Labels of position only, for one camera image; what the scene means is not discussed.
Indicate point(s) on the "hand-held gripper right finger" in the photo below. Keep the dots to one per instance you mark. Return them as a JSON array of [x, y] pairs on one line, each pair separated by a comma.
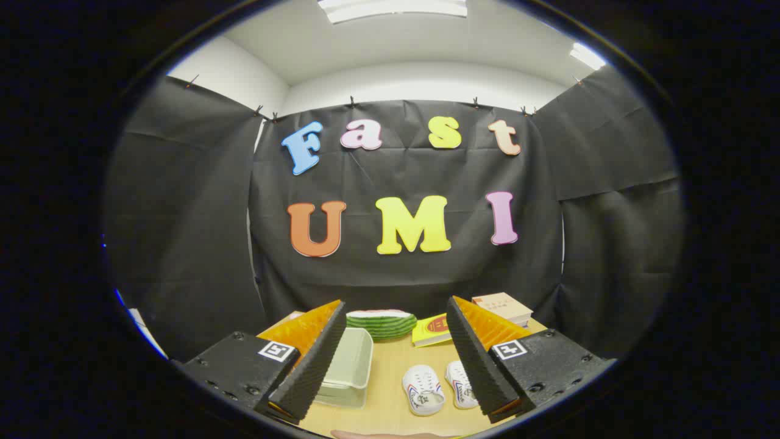
[[478, 366]]

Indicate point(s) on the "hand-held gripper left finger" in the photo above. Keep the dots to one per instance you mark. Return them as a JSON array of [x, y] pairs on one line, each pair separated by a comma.
[[311, 372]]

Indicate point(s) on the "white canvas shoe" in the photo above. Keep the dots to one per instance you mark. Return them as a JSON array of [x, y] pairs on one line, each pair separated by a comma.
[[423, 390], [460, 384]]

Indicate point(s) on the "cream fabric storage box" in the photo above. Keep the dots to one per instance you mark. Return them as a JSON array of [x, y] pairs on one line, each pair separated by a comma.
[[350, 360]]

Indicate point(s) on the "yellow book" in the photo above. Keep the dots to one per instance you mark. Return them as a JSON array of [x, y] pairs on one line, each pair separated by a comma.
[[429, 332]]

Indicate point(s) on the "watermelon slice plush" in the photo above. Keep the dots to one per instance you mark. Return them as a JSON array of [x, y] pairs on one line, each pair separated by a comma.
[[381, 326]]

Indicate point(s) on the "black backdrop cloth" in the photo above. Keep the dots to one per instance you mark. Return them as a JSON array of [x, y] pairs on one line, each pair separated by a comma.
[[414, 274]]

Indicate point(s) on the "small ceiling light panel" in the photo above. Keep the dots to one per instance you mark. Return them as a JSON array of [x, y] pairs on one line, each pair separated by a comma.
[[587, 56]]

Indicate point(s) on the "long ceiling light panel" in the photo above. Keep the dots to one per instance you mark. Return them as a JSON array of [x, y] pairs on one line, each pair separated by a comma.
[[393, 7]]

